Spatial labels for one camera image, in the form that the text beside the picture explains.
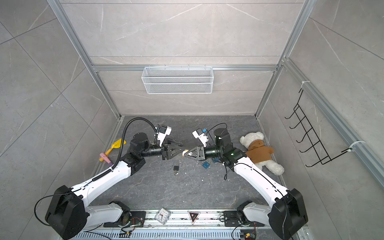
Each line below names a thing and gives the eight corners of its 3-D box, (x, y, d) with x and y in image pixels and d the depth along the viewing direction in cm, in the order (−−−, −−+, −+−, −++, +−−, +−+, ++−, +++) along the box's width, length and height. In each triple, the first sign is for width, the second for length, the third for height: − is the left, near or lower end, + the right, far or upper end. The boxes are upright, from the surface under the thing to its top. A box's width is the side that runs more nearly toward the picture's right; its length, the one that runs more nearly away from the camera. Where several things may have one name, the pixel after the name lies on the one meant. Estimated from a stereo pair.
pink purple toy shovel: (101, 156, 98) (98, 154, 96) (105, 154, 100) (102, 151, 97) (111, 167, 94) (108, 164, 91) (115, 164, 95) (112, 161, 92)
